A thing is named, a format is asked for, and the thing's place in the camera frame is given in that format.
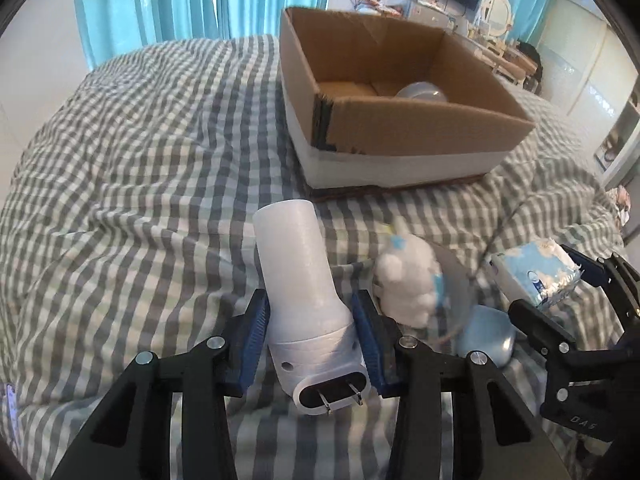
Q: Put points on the blue white tissue pack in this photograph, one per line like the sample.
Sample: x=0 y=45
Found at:
x=535 y=270

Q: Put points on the clear plastic bowl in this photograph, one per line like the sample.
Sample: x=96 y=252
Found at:
x=420 y=92

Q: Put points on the white vanity table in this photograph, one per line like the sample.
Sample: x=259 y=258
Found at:
x=505 y=57

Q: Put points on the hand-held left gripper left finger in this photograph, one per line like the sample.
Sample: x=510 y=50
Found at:
x=254 y=336

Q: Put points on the white plush toy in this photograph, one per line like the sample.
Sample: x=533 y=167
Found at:
x=407 y=285

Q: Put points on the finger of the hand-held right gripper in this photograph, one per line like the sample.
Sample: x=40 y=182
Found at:
x=536 y=321
x=594 y=271

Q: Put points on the white wardrobe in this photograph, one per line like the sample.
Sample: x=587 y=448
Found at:
x=595 y=90

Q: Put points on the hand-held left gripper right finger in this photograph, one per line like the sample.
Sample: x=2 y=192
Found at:
x=366 y=340

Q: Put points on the white oval vanity mirror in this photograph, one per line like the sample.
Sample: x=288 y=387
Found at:
x=496 y=15

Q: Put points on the cluttered desk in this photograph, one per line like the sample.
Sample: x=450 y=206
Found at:
x=400 y=5

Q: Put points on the white plug-in night light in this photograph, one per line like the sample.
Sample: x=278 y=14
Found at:
x=305 y=310

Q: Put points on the cardboard box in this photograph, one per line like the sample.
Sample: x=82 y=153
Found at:
x=400 y=125

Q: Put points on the clear plastic dome lid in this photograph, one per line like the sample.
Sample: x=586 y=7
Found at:
x=457 y=285

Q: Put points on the grey white checkered blanket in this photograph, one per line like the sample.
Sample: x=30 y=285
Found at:
x=140 y=185

